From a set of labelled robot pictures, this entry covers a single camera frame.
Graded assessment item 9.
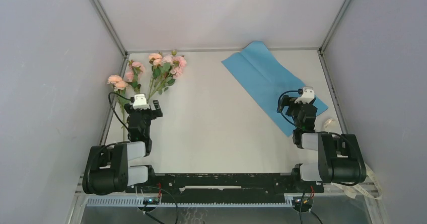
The white printed ribbon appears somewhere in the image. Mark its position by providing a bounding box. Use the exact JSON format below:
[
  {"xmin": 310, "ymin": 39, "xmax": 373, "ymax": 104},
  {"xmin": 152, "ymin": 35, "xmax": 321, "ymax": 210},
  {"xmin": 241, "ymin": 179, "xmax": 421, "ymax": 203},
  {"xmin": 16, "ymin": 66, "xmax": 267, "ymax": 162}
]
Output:
[{"xmin": 322, "ymin": 117, "xmax": 384, "ymax": 200}]

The blue wrapping paper sheet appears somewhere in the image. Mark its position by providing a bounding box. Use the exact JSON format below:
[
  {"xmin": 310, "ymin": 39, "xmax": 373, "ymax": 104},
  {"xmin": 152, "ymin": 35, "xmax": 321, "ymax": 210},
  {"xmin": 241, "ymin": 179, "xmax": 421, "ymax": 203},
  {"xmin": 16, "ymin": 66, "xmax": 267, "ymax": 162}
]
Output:
[{"xmin": 221, "ymin": 41, "xmax": 329, "ymax": 137}]

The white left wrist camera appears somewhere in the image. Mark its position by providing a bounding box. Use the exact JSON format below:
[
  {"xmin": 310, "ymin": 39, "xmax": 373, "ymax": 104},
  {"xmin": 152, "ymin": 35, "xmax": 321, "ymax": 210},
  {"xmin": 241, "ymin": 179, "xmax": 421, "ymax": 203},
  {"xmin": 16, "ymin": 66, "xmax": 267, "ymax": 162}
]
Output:
[{"xmin": 132, "ymin": 94, "xmax": 150, "ymax": 110}]

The left circuit board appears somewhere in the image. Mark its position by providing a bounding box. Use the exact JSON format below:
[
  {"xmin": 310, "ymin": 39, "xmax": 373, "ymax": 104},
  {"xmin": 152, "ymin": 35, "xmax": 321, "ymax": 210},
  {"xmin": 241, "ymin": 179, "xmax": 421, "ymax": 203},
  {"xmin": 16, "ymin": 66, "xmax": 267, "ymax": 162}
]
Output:
[{"xmin": 143, "ymin": 197, "xmax": 160, "ymax": 206}]

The white slotted cable duct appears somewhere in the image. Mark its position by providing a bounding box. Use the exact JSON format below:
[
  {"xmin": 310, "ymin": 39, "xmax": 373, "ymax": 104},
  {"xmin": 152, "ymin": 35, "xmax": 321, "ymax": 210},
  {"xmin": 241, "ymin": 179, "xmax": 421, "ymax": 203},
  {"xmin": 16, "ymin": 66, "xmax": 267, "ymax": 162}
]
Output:
[{"xmin": 86, "ymin": 196, "xmax": 295, "ymax": 207}]

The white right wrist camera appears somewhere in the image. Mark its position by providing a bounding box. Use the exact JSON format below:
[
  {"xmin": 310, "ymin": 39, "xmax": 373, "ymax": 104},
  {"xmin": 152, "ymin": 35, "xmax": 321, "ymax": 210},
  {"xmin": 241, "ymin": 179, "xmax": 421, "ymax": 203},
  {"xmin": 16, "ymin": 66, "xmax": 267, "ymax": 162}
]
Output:
[{"xmin": 295, "ymin": 87, "xmax": 316, "ymax": 104}]

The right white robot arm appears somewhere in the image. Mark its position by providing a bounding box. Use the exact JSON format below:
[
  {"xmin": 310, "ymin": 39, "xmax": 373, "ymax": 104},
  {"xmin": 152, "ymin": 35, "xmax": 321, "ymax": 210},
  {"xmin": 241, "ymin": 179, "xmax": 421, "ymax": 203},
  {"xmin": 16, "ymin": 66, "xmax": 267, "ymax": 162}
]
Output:
[{"xmin": 277, "ymin": 92, "xmax": 367, "ymax": 192}]

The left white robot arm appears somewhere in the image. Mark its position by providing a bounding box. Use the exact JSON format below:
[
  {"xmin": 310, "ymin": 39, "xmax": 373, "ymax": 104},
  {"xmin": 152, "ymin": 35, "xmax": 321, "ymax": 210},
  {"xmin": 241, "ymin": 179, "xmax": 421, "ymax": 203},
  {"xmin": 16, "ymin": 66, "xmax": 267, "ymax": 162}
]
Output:
[{"xmin": 82, "ymin": 100, "xmax": 163, "ymax": 195}]

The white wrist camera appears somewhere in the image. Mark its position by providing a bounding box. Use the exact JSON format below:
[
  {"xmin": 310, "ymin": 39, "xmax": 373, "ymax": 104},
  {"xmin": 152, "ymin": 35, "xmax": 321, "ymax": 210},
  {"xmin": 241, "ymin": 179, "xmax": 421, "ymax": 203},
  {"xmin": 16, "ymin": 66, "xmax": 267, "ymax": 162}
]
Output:
[
  {"xmin": 295, "ymin": 87, "xmax": 316, "ymax": 104},
  {"xmin": 132, "ymin": 94, "xmax": 150, "ymax": 110}
]

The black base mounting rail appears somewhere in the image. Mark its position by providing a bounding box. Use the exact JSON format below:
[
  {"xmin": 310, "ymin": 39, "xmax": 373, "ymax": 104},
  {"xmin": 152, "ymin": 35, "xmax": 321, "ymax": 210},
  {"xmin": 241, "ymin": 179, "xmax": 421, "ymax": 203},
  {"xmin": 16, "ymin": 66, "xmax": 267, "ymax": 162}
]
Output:
[{"xmin": 125, "ymin": 173, "xmax": 324, "ymax": 202}]

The pink flower bunch stem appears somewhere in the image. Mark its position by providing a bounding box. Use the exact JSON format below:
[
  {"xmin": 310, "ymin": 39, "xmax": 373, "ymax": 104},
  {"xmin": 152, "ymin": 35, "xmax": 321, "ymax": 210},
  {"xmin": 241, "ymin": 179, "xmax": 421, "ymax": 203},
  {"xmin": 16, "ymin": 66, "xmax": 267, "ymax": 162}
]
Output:
[{"xmin": 148, "ymin": 50, "xmax": 187, "ymax": 100}]

